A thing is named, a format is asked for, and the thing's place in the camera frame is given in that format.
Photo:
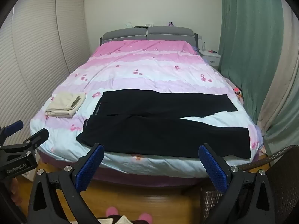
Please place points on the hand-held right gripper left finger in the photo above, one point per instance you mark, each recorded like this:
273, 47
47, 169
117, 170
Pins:
90, 168

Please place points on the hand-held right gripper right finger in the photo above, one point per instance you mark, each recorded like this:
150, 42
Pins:
212, 168

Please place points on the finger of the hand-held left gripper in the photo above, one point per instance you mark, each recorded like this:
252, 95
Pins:
35, 138
14, 126

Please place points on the black pants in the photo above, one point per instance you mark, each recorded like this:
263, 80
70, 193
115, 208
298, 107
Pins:
151, 133

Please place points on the folded beige cloth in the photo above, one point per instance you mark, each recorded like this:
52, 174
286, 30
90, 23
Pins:
63, 103

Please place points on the pink slipper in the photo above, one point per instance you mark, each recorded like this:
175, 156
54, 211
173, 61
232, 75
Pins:
145, 217
112, 211

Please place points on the brown wicker chair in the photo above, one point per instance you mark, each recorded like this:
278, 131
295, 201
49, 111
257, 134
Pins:
282, 184

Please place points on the white louvred wardrobe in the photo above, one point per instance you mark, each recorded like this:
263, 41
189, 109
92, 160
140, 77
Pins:
35, 51

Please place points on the orange and black toy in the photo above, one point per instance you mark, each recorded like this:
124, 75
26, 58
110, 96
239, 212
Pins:
238, 93

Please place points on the beige curtain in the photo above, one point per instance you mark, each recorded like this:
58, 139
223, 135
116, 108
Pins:
280, 86

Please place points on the white nightstand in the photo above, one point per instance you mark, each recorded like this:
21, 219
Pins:
211, 57

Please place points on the pink floral duvet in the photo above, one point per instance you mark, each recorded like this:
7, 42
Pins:
151, 70

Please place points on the small items on nightstand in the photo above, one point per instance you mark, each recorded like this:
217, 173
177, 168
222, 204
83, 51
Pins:
212, 50

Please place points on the clear plastic bottle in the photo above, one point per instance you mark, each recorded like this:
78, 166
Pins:
204, 46

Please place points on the green curtain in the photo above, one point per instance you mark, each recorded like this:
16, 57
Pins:
247, 39

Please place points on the grey padded headboard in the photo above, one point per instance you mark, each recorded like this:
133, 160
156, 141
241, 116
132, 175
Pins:
163, 33

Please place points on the small purple toy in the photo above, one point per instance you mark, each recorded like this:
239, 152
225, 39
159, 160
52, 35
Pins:
171, 23

